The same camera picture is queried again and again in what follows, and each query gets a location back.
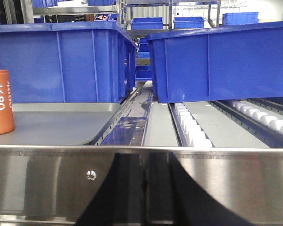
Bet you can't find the blue background bin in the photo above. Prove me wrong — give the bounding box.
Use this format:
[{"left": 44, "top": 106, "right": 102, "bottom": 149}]
[
  {"left": 131, "top": 17, "right": 164, "bottom": 30},
  {"left": 174, "top": 16, "right": 205, "bottom": 29}
]

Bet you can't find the orange capacitor with white digits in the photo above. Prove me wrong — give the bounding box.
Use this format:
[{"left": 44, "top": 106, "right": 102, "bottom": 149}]
[{"left": 0, "top": 70, "right": 15, "bottom": 134}]

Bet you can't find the large blue bin right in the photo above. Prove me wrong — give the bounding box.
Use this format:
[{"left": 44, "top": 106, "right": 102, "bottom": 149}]
[{"left": 146, "top": 21, "right": 283, "bottom": 103}]

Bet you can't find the blue background crate right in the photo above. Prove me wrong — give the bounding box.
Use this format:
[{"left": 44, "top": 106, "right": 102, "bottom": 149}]
[{"left": 222, "top": 12, "right": 258, "bottom": 25}]

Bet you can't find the large blue bin left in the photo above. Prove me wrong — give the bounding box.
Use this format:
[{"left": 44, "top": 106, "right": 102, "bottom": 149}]
[{"left": 0, "top": 22, "right": 136, "bottom": 103}]

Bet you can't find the large blue bin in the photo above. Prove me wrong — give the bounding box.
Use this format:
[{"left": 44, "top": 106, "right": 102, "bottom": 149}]
[
  {"left": 0, "top": 22, "right": 136, "bottom": 103},
  {"left": 146, "top": 21, "right": 283, "bottom": 103}
]

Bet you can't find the grey shelf tray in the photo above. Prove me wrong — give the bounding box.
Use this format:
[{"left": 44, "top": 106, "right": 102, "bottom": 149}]
[{"left": 0, "top": 103, "right": 121, "bottom": 145}]

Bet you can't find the blue background bin middle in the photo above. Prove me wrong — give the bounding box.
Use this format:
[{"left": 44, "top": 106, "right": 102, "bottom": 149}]
[{"left": 174, "top": 16, "right": 205, "bottom": 29}]

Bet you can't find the blue background bin left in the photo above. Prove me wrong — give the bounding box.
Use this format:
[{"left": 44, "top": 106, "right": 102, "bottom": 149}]
[{"left": 131, "top": 17, "right": 164, "bottom": 30}]

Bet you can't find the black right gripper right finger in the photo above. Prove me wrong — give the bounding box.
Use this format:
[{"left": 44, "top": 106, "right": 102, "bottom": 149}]
[{"left": 146, "top": 153, "right": 251, "bottom": 226}]

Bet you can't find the stainless steel shelf rail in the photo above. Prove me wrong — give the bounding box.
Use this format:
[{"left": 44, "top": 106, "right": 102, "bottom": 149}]
[{"left": 0, "top": 145, "right": 283, "bottom": 226}]

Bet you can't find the white roller track near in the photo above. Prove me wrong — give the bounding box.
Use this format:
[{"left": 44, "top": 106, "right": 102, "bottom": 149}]
[{"left": 168, "top": 103, "right": 214, "bottom": 148}]

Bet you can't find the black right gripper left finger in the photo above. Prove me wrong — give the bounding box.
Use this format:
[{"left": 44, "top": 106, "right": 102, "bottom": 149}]
[{"left": 75, "top": 153, "right": 144, "bottom": 226}]

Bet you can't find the white roller track far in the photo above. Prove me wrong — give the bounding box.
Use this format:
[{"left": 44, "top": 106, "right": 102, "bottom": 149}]
[{"left": 208, "top": 100, "right": 283, "bottom": 148}]

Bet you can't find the white roller track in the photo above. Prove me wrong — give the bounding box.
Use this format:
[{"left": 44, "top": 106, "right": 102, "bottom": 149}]
[
  {"left": 208, "top": 100, "right": 283, "bottom": 148},
  {"left": 168, "top": 103, "right": 214, "bottom": 148}
]

